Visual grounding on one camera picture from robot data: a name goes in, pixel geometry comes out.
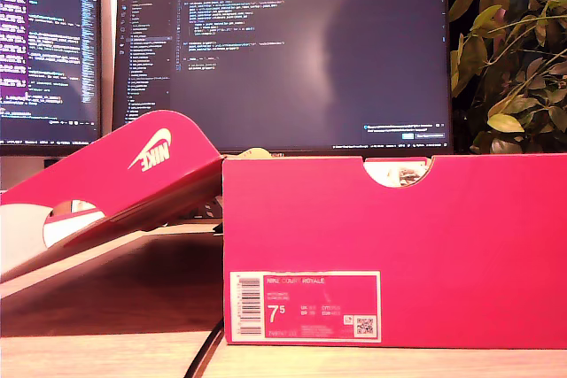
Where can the red Nike shoebox lid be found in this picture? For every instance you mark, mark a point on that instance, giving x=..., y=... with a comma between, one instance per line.
x=111, y=174

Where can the red shoebox base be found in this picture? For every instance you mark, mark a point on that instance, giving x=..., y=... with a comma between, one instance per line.
x=443, y=263

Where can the wide computer monitor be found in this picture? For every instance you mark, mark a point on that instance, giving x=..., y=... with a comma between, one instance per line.
x=288, y=64

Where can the white tissue paper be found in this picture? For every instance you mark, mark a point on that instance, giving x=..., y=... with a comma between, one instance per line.
x=390, y=174

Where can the white size label sticker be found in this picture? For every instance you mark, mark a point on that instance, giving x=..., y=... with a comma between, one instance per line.
x=250, y=307

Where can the green leafy houseplant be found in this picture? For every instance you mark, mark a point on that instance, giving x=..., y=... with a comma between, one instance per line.
x=509, y=64

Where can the computer monitor with purple terminal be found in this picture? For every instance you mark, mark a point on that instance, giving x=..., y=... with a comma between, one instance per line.
x=48, y=41

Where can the small black wall device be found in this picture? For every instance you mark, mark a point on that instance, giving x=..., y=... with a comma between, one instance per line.
x=50, y=162

